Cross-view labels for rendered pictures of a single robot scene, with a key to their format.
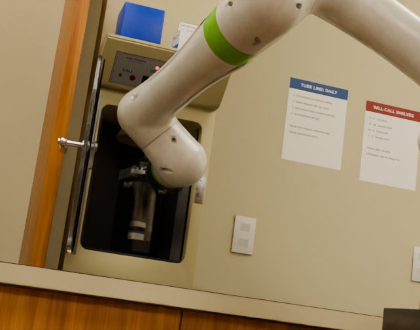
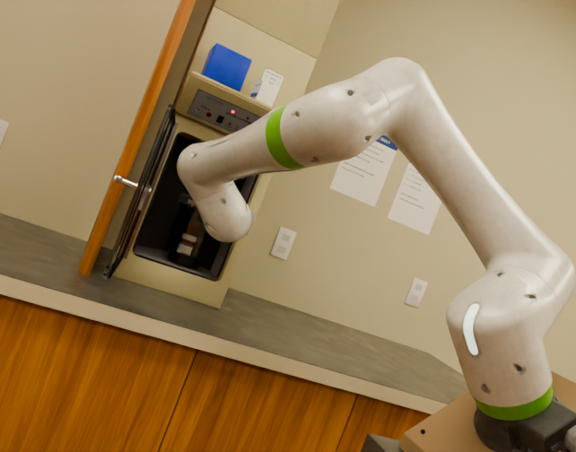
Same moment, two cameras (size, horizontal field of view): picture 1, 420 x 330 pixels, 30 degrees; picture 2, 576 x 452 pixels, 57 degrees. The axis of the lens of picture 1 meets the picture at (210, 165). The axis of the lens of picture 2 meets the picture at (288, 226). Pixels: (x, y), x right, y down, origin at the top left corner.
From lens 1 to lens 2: 0.58 m
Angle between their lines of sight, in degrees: 13
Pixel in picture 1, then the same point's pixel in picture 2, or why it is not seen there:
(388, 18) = (456, 165)
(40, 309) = (68, 328)
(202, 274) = (242, 267)
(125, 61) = (205, 99)
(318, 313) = (316, 371)
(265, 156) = (317, 184)
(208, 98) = not seen: hidden behind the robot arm
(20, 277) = (51, 300)
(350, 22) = (416, 156)
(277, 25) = (338, 154)
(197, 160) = (241, 225)
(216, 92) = not seen: hidden behind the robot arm
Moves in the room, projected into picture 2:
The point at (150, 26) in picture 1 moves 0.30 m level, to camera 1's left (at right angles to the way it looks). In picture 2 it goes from (234, 72) to (122, 26)
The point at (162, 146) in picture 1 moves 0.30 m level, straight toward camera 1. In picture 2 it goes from (211, 205) to (205, 209)
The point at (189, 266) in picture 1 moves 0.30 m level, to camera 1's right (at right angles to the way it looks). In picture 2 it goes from (223, 285) to (320, 322)
